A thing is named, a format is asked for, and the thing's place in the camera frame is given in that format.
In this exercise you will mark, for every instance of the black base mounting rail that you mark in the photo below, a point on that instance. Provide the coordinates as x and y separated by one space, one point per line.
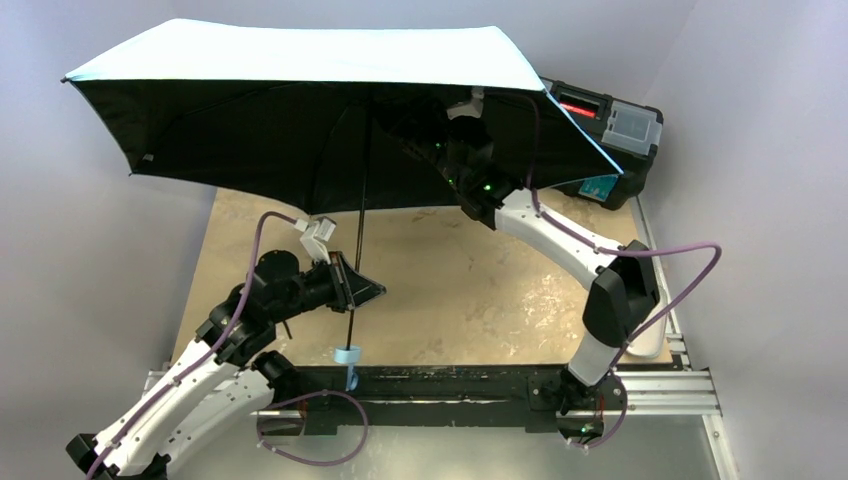
536 398

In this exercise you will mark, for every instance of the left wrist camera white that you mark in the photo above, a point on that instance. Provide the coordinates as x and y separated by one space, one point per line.
314 236

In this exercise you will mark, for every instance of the light blue folding umbrella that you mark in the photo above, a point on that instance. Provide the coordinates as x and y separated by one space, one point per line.
300 115

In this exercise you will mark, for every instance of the black toolbox with clear lids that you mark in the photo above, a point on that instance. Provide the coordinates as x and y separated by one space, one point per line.
630 133

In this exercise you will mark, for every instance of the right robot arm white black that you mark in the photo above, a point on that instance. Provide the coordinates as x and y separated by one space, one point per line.
620 280

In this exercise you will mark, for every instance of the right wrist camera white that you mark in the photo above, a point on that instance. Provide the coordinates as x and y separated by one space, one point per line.
473 107

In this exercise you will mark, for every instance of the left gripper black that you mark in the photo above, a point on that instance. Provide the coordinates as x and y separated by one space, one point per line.
339 283

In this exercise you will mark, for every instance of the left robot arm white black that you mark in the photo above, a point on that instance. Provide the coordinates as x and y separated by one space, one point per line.
227 371

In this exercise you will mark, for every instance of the aluminium frame rail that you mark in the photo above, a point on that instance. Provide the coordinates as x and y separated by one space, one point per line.
646 393

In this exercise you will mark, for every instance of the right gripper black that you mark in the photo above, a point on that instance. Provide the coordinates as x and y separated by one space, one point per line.
418 125

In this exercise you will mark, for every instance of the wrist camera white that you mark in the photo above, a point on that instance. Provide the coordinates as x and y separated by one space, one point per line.
314 236
473 107

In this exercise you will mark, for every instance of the white glasses case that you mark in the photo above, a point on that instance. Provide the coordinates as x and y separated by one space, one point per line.
650 343

